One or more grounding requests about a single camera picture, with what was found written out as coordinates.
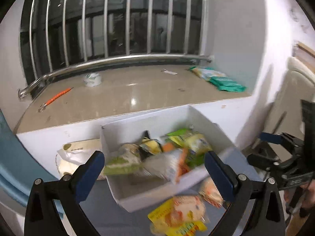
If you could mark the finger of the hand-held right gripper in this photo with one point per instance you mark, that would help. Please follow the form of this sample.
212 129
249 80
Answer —
270 137
263 163

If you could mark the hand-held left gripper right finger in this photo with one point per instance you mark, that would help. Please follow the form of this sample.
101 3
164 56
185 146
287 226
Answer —
219 177

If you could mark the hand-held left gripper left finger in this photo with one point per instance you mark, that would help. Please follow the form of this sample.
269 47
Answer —
91 174

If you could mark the clear pastry snack packet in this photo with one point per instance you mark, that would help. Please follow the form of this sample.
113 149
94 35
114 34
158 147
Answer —
211 194

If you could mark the green stick snack packet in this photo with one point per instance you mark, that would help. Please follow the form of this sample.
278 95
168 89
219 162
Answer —
195 161

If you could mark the pale green snack packet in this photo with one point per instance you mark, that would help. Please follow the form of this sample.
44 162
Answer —
120 164

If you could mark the yellow-green snack packet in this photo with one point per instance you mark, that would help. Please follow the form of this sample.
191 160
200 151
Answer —
196 142

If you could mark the orange bread packet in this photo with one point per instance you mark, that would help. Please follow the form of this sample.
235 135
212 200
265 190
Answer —
167 163

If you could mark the white cardboard box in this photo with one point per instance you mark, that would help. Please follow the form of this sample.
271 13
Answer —
147 199

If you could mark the dark yellow snack packet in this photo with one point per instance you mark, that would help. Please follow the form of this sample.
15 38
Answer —
150 146

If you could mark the person's right hand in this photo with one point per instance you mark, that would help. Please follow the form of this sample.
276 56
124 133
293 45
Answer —
308 196

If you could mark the white plastic bag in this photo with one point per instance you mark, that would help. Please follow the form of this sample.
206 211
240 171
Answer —
76 150

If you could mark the cream padded chair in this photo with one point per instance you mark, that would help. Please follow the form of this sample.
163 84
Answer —
295 86

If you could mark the green wet wipes pack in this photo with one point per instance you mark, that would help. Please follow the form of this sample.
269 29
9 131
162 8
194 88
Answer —
226 84

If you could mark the blue curtain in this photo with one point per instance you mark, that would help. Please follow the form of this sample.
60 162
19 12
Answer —
14 157

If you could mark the pale cream bag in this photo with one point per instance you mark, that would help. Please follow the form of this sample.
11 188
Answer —
209 72

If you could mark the white tape roll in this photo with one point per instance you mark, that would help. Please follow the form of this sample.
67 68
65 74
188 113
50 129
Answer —
93 80

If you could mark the steel window grille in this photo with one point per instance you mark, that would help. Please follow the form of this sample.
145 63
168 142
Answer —
98 62

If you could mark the small white stick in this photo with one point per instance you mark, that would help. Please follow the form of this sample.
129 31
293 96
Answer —
169 72

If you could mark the dark glass window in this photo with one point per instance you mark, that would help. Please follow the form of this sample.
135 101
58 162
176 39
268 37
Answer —
118 34

